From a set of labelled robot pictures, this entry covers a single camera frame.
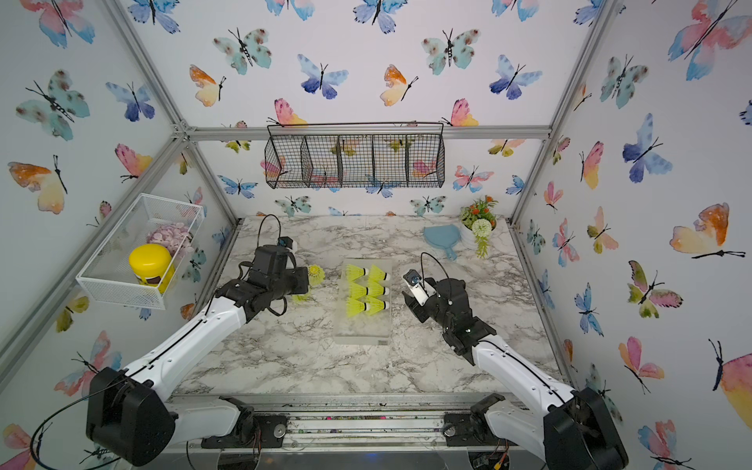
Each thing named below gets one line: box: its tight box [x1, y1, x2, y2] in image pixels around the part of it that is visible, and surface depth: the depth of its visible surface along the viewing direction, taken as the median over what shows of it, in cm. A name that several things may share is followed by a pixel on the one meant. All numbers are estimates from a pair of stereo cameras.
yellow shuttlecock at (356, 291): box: [347, 282, 371, 300], surface depth 98 cm
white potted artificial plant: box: [460, 195, 499, 259], surface depth 104 cm
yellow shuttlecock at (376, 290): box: [368, 281, 391, 298], surface depth 99 cm
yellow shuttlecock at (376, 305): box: [365, 296, 390, 317], surface depth 95 cm
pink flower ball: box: [146, 222, 192, 257], surface depth 70 cm
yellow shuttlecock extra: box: [345, 296, 371, 319], surface depth 95 cm
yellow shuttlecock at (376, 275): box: [368, 264, 391, 284], surface depth 103 cm
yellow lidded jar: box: [129, 243, 175, 294], surface depth 65 cm
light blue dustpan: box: [423, 224, 461, 261], surface depth 119 cm
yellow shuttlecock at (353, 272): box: [345, 264, 370, 283], surface depth 103 cm
